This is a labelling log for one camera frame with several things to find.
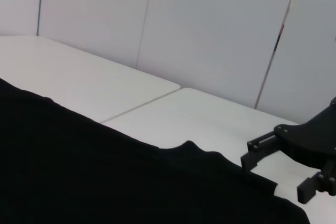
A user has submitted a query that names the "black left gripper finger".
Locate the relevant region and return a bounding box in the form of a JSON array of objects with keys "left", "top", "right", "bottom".
[
  {"left": 297, "top": 159, "right": 336, "bottom": 204},
  {"left": 240, "top": 132, "right": 283, "bottom": 175}
]

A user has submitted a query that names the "black shirt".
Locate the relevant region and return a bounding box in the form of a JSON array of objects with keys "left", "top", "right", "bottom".
[{"left": 0, "top": 78, "right": 312, "bottom": 224}]

